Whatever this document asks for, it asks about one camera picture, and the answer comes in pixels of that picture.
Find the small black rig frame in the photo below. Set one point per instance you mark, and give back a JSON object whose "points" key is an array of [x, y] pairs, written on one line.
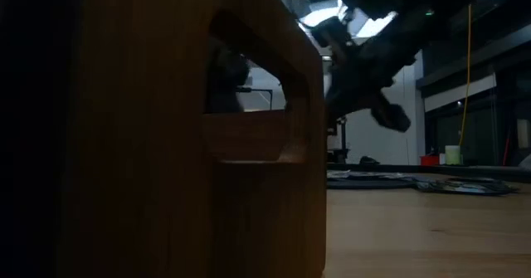
{"points": [[265, 90]]}

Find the black table frame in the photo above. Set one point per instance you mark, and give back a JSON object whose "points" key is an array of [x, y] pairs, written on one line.
{"points": [[489, 171]]}

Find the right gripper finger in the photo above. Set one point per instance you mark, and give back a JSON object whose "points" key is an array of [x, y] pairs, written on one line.
{"points": [[392, 118]]}

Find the pale green cup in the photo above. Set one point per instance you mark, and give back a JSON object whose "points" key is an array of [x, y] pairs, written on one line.
{"points": [[452, 154]]}

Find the red container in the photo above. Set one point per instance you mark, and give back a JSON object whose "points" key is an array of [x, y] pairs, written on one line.
{"points": [[429, 160]]}

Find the black stand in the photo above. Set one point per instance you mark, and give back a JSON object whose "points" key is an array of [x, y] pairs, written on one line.
{"points": [[341, 145]]}

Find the wooden three-compartment tray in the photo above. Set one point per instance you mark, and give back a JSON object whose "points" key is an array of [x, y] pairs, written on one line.
{"points": [[124, 145]]}

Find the small black rounded object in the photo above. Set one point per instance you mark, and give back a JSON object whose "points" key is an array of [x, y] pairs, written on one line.
{"points": [[368, 160]]}

